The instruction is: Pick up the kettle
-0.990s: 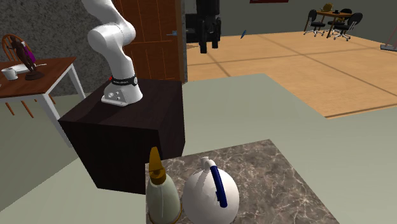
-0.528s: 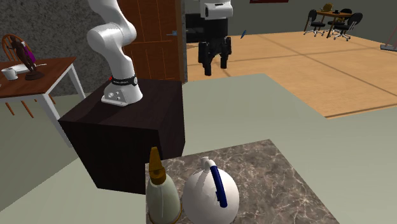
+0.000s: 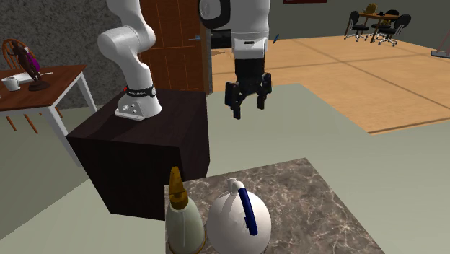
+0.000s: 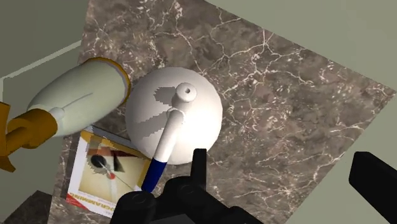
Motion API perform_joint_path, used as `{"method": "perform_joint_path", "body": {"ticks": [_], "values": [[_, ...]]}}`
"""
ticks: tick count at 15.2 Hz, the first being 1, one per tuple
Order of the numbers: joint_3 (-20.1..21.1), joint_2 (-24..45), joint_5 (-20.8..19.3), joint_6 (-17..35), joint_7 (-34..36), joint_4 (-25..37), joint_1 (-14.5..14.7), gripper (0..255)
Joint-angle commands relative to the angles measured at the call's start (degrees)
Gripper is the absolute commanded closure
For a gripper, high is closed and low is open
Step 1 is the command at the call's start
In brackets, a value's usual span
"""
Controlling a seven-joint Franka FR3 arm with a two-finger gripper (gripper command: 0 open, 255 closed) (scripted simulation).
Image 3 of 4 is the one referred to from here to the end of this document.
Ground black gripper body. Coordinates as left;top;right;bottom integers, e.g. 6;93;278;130
233;57;267;95

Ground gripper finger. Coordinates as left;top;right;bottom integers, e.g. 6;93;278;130
256;72;273;110
224;81;247;120

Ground brown wooden door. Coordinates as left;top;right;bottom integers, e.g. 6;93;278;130
138;0;211;95

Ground black office chair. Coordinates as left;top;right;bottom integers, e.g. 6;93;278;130
377;14;413;48
344;10;369;43

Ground dark wooden robot stand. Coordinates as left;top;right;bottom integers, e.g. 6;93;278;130
66;88;211;222

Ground small wooden dining table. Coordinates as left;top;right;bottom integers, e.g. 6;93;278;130
358;3;400;44

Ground pale green bottle gold top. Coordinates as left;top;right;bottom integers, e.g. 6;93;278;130
164;166;207;254

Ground grey floor mop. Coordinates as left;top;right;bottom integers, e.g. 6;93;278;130
431;27;450;59

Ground brown table white legs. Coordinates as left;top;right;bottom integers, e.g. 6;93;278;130
0;40;98;168

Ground wooden round-back chair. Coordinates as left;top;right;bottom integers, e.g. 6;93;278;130
1;38;64;135

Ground white round jug blue handle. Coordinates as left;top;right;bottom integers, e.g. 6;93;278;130
206;177;273;254

